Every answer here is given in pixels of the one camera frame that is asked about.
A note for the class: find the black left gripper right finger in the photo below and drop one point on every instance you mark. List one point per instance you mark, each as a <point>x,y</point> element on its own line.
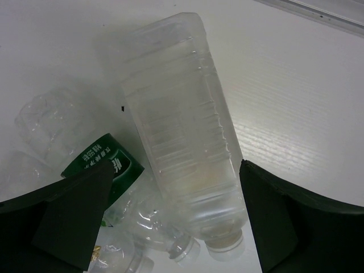
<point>297,230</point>

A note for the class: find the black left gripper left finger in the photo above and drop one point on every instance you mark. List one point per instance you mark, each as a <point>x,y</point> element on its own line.
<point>55,227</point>

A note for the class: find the green label clear bottle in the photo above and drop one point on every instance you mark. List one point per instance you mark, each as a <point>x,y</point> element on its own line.
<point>135,203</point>

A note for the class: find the frosted square plastic bottle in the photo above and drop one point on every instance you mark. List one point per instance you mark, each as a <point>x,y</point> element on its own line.
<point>176,99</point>

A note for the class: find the crushed clear plastic bottle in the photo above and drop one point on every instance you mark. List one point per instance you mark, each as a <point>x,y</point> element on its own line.
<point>56,127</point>

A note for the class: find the aluminium table edge rail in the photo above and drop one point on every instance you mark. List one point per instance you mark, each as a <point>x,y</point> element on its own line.
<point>344,15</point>

